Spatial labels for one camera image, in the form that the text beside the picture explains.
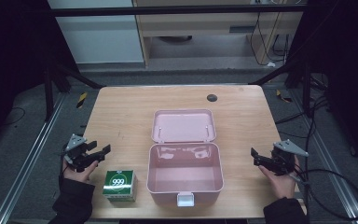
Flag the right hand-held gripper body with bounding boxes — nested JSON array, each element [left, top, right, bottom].
[[269, 138, 310, 177]]

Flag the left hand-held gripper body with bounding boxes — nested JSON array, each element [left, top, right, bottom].
[[61, 133, 102, 173]]

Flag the green and white medicine box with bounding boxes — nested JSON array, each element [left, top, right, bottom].
[[102, 169, 139, 203]]

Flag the pink plastic storage box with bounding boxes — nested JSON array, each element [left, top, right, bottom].
[[145, 107, 225, 208]]

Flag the person's left hand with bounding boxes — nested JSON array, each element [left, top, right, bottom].
[[62, 156, 100, 184]]

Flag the person's right hand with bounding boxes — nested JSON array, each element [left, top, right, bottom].
[[258, 154, 301, 201]]

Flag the yellow and black tape strip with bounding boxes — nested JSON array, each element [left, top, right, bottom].
[[275, 89, 294, 104], [76, 91, 89, 109]]

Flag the black metal stand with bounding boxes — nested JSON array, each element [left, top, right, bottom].
[[249, 57, 314, 119], [42, 61, 105, 123]]

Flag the black curtain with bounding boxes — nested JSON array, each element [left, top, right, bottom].
[[0, 0, 77, 153], [290, 0, 358, 174]]

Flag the white cabinet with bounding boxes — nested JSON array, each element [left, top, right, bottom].
[[48, 0, 145, 65]]

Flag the light wooden desk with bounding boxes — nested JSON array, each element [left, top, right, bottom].
[[132, 0, 304, 68]]

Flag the aluminium floor rail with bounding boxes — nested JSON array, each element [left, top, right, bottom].
[[0, 92, 67, 224], [291, 89, 358, 224]]

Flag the black floor cables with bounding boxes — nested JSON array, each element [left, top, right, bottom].
[[274, 94, 331, 157]]

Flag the black floor cable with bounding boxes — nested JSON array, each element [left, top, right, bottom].
[[0, 105, 27, 127]]

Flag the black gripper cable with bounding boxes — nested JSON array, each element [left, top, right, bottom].
[[288, 168, 358, 222]]

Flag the black hanging cables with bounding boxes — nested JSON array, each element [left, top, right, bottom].
[[249, 11, 291, 67]]

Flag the black horizontal frame bar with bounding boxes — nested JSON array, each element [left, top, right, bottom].
[[48, 4, 310, 18]]

